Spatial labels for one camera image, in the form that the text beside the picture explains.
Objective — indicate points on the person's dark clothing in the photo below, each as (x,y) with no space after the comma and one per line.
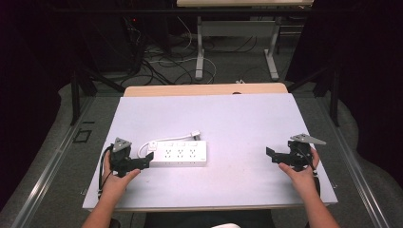
(206,219)

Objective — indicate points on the black metal stand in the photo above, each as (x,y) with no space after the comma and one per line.
(333,95)
(76,95)

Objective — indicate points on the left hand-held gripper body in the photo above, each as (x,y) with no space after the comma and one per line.
(121,152)

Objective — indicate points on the white desk with metal legs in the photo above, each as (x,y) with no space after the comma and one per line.
(237,28)

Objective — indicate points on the aluminium floor rail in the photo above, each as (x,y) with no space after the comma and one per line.
(47,171)
(355,171)

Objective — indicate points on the black floor socket frame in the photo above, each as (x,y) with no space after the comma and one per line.
(82,136)

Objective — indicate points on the light wooden table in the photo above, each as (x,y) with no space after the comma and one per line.
(202,89)

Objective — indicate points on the person's right hand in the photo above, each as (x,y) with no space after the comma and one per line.
(301,179)

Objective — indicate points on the person's left hand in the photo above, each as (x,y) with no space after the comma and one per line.
(115,185)

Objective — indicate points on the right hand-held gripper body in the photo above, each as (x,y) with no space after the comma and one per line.
(299,152)

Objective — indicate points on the black computer cabinet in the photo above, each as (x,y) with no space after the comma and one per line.
(111,44)

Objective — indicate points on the dark curtain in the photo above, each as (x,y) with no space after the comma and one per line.
(28,79)
(370,79)

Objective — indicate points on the white power strip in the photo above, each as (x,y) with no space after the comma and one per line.
(179,154)

